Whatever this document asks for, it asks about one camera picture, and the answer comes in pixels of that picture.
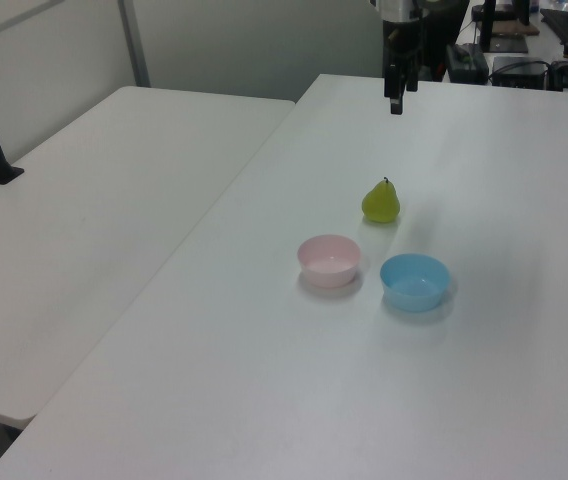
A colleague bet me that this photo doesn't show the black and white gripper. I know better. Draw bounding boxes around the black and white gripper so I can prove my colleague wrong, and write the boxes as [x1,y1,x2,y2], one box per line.
[378,0,424,116]

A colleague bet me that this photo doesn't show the green yellow pear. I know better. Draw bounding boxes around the green yellow pear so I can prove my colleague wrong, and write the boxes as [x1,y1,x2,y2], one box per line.
[361,176,402,225]

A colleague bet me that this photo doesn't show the grey partition post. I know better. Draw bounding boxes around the grey partition post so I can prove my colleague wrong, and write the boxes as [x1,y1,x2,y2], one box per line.
[117,0,151,89]

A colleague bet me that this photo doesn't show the white side table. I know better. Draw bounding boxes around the white side table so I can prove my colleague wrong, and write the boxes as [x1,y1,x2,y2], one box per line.
[0,85,298,430]

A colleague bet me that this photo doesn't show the green black device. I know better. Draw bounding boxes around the green black device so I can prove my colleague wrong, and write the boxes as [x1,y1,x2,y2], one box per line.
[445,43,490,84]

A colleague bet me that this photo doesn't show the black electronics box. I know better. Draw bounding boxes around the black electronics box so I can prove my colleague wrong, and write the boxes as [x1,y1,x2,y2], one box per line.
[488,55,550,89]

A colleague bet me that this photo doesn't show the black keyboard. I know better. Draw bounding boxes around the black keyboard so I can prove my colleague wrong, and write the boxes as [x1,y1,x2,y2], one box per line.
[538,8,568,47]

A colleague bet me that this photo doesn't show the blue plastic bowl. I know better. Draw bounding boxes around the blue plastic bowl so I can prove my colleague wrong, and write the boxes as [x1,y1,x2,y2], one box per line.
[379,253,452,314]

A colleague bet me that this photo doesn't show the black monitor stand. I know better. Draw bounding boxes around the black monitor stand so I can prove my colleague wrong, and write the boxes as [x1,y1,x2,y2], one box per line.
[478,0,530,55]

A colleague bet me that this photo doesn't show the pink plastic bowl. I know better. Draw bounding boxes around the pink plastic bowl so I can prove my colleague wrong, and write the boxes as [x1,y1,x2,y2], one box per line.
[296,233,363,289]

